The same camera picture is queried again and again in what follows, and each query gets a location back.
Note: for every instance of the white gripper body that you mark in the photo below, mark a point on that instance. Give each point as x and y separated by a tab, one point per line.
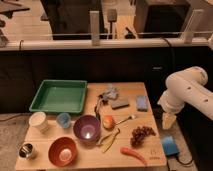
168	120

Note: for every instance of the dark red grape bunch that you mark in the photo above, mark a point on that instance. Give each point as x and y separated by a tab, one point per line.
139	134

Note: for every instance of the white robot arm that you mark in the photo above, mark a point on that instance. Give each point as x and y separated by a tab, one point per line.
185	86

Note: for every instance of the purple bowl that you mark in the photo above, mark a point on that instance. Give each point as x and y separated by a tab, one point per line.
87	128

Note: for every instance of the red bowl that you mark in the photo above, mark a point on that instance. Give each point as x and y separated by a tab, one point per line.
62	151

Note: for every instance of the blue box on floor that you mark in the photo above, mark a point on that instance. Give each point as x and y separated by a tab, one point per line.
169	146

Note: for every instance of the blue sponge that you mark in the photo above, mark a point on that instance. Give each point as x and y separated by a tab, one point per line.
141	103

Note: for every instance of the metal spoon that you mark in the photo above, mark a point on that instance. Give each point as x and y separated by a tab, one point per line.
131	117

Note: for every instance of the dark grey block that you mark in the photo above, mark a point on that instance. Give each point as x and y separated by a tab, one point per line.
119	103

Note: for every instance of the orange carrot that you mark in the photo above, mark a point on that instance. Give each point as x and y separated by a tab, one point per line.
132	153

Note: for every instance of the red yellow apple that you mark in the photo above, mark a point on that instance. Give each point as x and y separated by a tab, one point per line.
108	122

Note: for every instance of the yellow tongs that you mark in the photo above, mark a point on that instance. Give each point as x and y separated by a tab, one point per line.
105	142

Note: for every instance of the small blue cup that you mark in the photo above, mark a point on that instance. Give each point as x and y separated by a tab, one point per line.
64	120

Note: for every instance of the green plastic tray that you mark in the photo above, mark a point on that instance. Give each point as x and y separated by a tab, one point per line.
57	96

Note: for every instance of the white paper cup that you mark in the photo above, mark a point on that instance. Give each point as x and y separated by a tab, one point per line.
39	121

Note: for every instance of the small metal cup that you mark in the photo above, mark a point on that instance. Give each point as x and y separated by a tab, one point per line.
27	151

